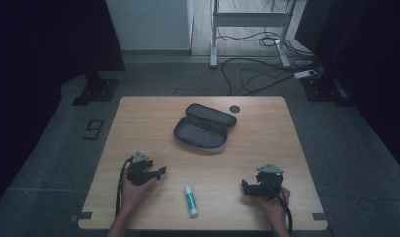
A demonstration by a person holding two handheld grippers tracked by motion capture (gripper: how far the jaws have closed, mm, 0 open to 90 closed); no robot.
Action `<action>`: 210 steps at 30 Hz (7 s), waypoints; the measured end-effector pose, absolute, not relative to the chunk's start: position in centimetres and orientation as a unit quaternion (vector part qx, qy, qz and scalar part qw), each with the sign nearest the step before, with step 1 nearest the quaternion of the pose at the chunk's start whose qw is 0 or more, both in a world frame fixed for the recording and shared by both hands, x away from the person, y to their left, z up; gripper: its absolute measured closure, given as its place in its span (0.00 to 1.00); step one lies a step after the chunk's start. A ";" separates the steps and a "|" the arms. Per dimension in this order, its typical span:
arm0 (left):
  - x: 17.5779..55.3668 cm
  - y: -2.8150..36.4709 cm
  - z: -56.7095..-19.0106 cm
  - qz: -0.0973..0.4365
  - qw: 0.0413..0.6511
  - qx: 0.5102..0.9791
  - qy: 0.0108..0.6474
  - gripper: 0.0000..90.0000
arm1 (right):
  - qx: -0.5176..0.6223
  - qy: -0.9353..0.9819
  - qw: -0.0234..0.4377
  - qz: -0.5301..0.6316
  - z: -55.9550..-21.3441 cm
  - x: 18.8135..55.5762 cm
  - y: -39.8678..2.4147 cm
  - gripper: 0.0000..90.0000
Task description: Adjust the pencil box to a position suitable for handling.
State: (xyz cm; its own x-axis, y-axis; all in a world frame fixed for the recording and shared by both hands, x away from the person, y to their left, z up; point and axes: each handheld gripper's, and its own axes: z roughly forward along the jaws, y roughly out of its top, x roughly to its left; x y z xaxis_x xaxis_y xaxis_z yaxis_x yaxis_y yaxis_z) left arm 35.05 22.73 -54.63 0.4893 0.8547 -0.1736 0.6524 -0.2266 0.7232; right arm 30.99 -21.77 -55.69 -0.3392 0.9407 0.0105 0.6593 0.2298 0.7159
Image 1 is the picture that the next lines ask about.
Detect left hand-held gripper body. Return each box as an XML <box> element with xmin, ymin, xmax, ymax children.
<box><xmin>125</xmin><ymin>151</ymin><xmax>155</xmax><ymax>186</ymax></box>

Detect white power strip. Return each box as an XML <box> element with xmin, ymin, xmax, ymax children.
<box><xmin>292</xmin><ymin>69</ymin><xmax>318</xmax><ymax>80</ymax></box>

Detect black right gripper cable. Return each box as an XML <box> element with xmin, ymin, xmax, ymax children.
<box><xmin>262</xmin><ymin>180</ymin><xmax>294</xmax><ymax>235</ymax></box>

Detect white green glue stick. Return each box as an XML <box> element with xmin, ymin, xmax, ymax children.
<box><xmin>183</xmin><ymin>185</ymin><xmax>200</xmax><ymax>219</ymax></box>

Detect open grey pencil case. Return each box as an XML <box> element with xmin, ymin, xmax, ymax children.
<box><xmin>173</xmin><ymin>102</ymin><xmax>238</xmax><ymax>154</ymax></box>

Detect person's left hand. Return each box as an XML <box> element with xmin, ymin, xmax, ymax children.
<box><xmin>120</xmin><ymin>175</ymin><xmax>159</xmax><ymax>215</ymax></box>

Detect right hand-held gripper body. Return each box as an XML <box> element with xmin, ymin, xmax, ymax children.
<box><xmin>255</xmin><ymin>163</ymin><xmax>285</xmax><ymax>200</ymax></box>

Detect grey tape piece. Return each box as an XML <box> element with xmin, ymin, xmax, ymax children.
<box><xmin>312</xmin><ymin>212</ymin><xmax>334</xmax><ymax>222</ymax></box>
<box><xmin>70</xmin><ymin>211</ymin><xmax>94</xmax><ymax>224</ymax></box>

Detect white cabinet panel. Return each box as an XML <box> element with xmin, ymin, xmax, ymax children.
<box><xmin>104</xmin><ymin>0</ymin><xmax>193</xmax><ymax>52</ymax></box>

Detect person's right hand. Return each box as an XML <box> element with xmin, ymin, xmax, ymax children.
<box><xmin>257</xmin><ymin>186</ymin><xmax>291</xmax><ymax>225</ymax></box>

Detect white metal desk frame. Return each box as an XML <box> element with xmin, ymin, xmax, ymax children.
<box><xmin>209</xmin><ymin>0</ymin><xmax>298</xmax><ymax>69</ymax></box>

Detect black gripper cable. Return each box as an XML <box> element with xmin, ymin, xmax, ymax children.
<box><xmin>262</xmin><ymin>180</ymin><xmax>294</xmax><ymax>235</ymax></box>
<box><xmin>115</xmin><ymin>156</ymin><xmax>135</xmax><ymax>217</ymax></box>

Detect black stand base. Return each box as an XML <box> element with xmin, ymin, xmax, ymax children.
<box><xmin>71</xmin><ymin>70</ymin><xmax>120</xmax><ymax>107</ymax></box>
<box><xmin>300</xmin><ymin>72</ymin><xmax>354</xmax><ymax>107</ymax></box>

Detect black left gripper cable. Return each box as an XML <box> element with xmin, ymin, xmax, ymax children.
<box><xmin>115</xmin><ymin>156</ymin><xmax>135</xmax><ymax>217</ymax></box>

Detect black floor cables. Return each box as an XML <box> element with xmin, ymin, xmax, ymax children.
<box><xmin>216</xmin><ymin>0</ymin><xmax>320</xmax><ymax>97</ymax></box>

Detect black curtain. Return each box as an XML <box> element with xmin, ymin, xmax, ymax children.
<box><xmin>0</xmin><ymin>0</ymin><xmax>126</xmax><ymax>218</ymax></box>
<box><xmin>294</xmin><ymin>0</ymin><xmax>400</xmax><ymax>177</ymax></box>

